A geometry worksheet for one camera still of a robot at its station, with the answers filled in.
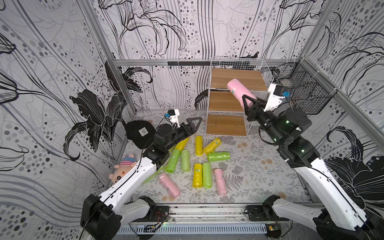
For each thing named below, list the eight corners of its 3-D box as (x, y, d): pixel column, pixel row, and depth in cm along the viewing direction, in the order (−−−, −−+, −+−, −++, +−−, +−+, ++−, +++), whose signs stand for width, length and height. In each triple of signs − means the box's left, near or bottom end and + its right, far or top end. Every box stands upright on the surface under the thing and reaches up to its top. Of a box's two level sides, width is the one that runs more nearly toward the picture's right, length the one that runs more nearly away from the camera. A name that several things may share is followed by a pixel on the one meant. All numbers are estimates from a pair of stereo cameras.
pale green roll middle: (180, 172, 89) (179, 170, 86) (181, 151, 97) (181, 149, 95) (190, 172, 89) (189, 170, 86) (190, 151, 97) (190, 149, 95)
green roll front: (202, 188, 83) (202, 186, 80) (202, 165, 91) (202, 162, 88) (212, 188, 83) (212, 186, 80) (210, 165, 91) (211, 162, 88)
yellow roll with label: (202, 151, 97) (202, 148, 94) (215, 139, 103) (216, 136, 100) (208, 156, 95) (208, 153, 92) (221, 143, 101) (221, 140, 98)
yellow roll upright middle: (195, 155, 95) (195, 153, 93) (195, 138, 104) (195, 135, 101) (203, 155, 95) (203, 153, 93) (202, 138, 104) (202, 135, 101)
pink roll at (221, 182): (218, 196, 80) (219, 194, 77) (214, 171, 89) (214, 168, 86) (227, 195, 80) (228, 193, 77) (221, 170, 89) (222, 168, 86)
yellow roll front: (192, 187, 83) (192, 185, 80) (193, 165, 91) (193, 163, 88) (202, 187, 83) (202, 185, 80) (201, 165, 91) (202, 163, 88)
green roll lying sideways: (207, 162, 93) (207, 158, 89) (207, 154, 96) (207, 150, 92) (229, 162, 93) (230, 158, 89) (228, 154, 96) (229, 150, 92)
